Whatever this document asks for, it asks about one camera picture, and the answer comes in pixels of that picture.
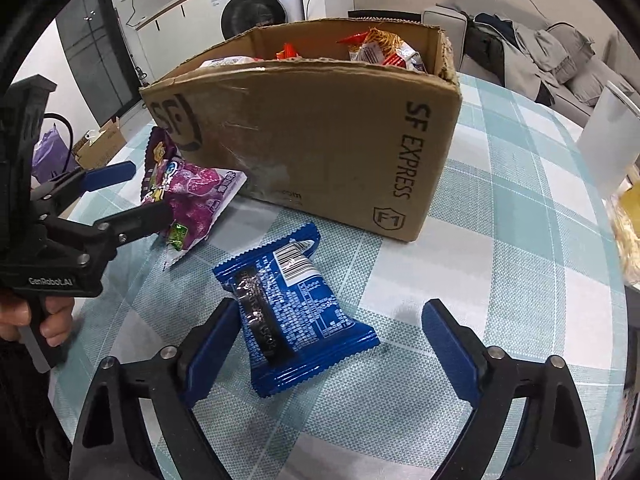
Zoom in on grey pillow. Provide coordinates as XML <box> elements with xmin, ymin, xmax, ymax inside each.
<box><xmin>545</xmin><ymin>24</ymin><xmax>596</xmax><ymax>85</ymax></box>

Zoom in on white orange noodle snack bag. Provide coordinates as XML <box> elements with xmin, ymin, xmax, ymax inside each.
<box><xmin>336</xmin><ymin>27</ymin><xmax>429</xmax><ymax>72</ymax></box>

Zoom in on dark glass door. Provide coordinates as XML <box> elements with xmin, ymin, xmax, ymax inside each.
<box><xmin>55</xmin><ymin>0</ymin><xmax>151</xmax><ymax>127</ymax></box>

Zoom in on purple plastic bag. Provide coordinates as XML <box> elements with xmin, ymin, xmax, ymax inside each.
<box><xmin>31</xmin><ymin>125</ymin><xmax>76</xmax><ymax>187</ymax></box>

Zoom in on black white patterned stool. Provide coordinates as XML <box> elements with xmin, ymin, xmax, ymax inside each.
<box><xmin>347</xmin><ymin>10</ymin><xmax>424</xmax><ymax>23</ymax></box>

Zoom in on blue cookie packet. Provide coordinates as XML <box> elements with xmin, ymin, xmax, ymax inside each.
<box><xmin>212</xmin><ymin>223</ymin><xmax>381</xmax><ymax>400</ymax></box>

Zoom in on person's left hand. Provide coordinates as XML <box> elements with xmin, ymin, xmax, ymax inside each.
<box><xmin>0</xmin><ymin>290</ymin><xmax>76</xmax><ymax>348</ymax></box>

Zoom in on dark jacket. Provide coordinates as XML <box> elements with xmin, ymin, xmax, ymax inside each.
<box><xmin>465</xmin><ymin>12</ymin><xmax>553</xmax><ymax>107</ymax></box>

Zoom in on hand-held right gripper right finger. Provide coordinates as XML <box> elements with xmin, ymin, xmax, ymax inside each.
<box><xmin>421</xmin><ymin>298</ymin><xmax>597</xmax><ymax>480</ymax></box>

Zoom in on brown cardboard box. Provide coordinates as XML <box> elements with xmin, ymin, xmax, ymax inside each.
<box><xmin>139</xmin><ymin>17</ymin><xmax>462</xmax><ymax>244</ymax></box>

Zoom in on white snack packet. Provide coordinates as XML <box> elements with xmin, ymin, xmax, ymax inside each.
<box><xmin>200</xmin><ymin>55</ymin><xmax>266</xmax><ymax>69</ymax></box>

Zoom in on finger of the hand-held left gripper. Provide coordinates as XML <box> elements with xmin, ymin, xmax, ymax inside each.
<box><xmin>42</xmin><ymin>201</ymin><xmax>174</xmax><ymax>281</ymax></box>
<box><xmin>30</xmin><ymin>161</ymin><xmax>137</xmax><ymax>211</ymax></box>

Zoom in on small open cardboard box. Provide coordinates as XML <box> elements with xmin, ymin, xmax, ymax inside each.
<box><xmin>72</xmin><ymin>117</ymin><xmax>126</xmax><ymax>170</ymax></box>

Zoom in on clear plastic food container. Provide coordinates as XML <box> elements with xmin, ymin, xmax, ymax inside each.
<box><xmin>607</xmin><ymin>192</ymin><xmax>640</xmax><ymax>287</ymax></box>

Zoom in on grey jacket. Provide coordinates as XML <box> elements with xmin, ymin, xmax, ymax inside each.
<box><xmin>515</xmin><ymin>24</ymin><xmax>562</xmax><ymax>77</ymax></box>

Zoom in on white counter cabinet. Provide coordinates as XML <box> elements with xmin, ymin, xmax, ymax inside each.
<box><xmin>135</xmin><ymin>0</ymin><xmax>217</xmax><ymax>31</ymax></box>

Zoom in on white tall appliance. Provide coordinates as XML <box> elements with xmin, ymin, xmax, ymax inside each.
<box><xmin>575</xmin><ymin>82</ymin><xmax>640</xmax><ymax>197</ymax></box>

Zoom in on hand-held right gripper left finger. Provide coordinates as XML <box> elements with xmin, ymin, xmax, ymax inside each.
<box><xmin>70</xmin><ymin>297</ymin><xmax>241</xmax><ymax>480</ymax></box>

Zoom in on teal checked tablecloth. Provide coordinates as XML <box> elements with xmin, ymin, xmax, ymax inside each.
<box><xmin>50</xmin><ymin>72</ymin><xmax>629</xmax><ymax>480</ymax></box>

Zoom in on grey sofa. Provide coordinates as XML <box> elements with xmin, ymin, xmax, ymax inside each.
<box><xmin>422</xmin><ymin>0</ymin><xmax>640</xmax><ymax>127</ymax></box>

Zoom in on white washing machine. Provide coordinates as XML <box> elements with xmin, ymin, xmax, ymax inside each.
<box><xmin>209</xmin><ymin>0</ymin><xmax>306</xmax><ymax>41</ymax></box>

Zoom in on light purple candy packet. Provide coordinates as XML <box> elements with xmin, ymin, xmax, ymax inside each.
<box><xmin>140</xmin><ymin>157</ymin><xmax>248</xmax><ymax>267</ymax></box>

